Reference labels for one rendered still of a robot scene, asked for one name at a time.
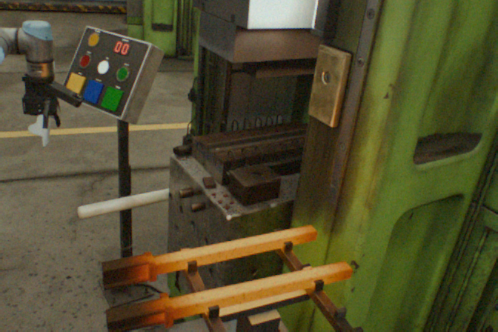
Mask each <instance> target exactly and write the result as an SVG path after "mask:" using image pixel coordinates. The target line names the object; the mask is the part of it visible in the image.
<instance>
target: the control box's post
mask: <svg viewBox="0 0 498 332"><path fill-rule="evenodd" d="M117 134H118V163H119V195H121V196H129V146H128V136H129V123H128V122H126V121H124V120H121V119H117ZM120 239H121V246H122V248H128V247H130V229H129V209H126V210H120ZM129 256H130V249H127V250H121V259H123V258H124V257H126V258H128V257H129Z"/></svg>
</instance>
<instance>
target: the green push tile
mask: <svg viewBox="0 0 498 332"><path fill-rule="evenodd" d="M124 94H125V92H122V91H120V90H118V89H116V88H113V87H107V91H106V94H105V95H104V98H103V102H102V105H101V106H102V107H105V108H107V109H109V110H111V111H113V112H115V113H116V112H117V110H118V107H119V104H120V102H122V98H123V95H124Z"/></svg>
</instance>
